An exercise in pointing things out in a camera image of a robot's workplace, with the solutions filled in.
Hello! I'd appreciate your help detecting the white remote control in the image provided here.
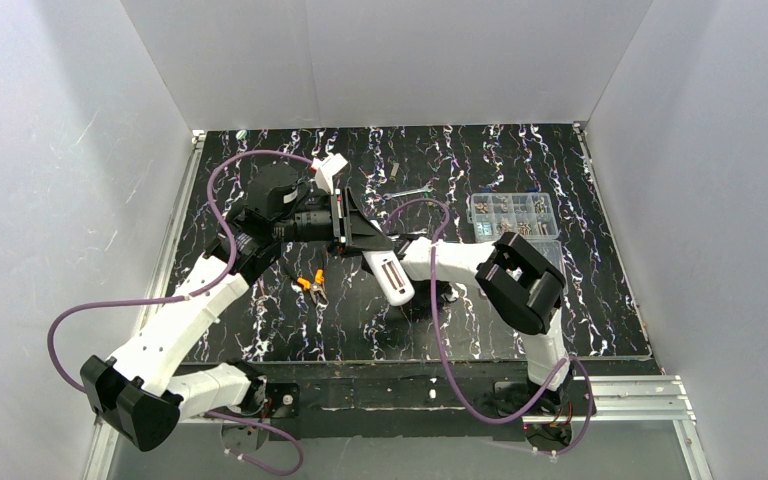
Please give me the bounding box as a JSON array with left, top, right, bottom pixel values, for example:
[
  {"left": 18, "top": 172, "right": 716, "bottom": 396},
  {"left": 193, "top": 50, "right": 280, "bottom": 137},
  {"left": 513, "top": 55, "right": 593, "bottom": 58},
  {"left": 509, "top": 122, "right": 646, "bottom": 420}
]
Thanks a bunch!
[{"left": 363, "top": 251, "right": 415, "bottom": 307}]

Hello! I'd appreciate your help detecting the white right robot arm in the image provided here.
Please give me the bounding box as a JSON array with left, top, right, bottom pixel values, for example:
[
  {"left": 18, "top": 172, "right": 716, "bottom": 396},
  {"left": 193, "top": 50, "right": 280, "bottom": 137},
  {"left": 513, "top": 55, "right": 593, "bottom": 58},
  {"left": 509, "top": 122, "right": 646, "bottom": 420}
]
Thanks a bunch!
[{"left": 396, "top": 232, "right": 570, "bottom": 397}]

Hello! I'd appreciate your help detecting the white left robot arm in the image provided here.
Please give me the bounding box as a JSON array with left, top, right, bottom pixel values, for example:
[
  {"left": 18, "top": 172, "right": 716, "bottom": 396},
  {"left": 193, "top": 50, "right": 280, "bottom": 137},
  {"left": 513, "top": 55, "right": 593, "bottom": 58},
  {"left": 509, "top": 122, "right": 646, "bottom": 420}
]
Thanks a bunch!
[{"left": 80, "top": 154, "right": 414, "bottom": 452}]

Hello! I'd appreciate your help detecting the silver wrench upper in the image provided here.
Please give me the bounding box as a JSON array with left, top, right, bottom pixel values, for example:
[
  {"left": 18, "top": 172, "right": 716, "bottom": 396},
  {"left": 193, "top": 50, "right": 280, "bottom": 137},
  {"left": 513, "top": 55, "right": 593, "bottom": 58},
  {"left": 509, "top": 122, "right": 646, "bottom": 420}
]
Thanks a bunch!
[{"left": 382, "top": 185, "right": 433, "bottom": 201}]

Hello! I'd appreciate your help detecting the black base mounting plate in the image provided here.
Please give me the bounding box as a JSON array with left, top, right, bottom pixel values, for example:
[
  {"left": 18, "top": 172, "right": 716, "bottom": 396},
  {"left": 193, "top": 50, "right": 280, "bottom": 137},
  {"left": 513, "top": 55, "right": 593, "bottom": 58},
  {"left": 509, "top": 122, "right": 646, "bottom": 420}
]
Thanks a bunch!
[{"left": 200, "top": 358, "right": 611, "bottom": 443}]

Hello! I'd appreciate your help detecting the clear plastic screw organizer box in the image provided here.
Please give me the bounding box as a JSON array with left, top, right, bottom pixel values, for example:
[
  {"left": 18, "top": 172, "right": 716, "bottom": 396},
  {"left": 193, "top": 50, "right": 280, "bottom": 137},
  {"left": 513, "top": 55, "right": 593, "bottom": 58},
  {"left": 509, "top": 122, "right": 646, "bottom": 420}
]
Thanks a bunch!
[{"left": 467, "top": 192, "right": 565, "bottom": 273}]

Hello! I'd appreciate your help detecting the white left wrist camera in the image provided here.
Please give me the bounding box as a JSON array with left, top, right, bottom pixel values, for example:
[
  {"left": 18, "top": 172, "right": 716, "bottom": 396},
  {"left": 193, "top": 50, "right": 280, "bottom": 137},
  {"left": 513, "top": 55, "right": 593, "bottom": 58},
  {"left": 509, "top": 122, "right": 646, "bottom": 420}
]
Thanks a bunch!
[{"left": 311, "top": 153, "right": 348, "bottom": 194}]

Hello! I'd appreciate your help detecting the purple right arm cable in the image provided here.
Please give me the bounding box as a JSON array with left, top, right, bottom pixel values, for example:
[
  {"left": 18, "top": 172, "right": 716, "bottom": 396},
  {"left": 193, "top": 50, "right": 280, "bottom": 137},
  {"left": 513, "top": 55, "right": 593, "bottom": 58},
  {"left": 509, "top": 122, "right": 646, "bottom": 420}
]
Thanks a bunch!
[{"left": 382, "top": 197, "right": 596, "bottom": 458}]

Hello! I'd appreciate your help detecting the aluminium frame rail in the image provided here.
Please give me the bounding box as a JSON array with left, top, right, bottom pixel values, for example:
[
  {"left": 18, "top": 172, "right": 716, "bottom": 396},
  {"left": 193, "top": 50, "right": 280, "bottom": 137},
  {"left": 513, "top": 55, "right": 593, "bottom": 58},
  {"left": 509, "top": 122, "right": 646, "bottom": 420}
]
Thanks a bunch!
[{"left": 83, "top": 130, "right": 206, "bottom": 479}]

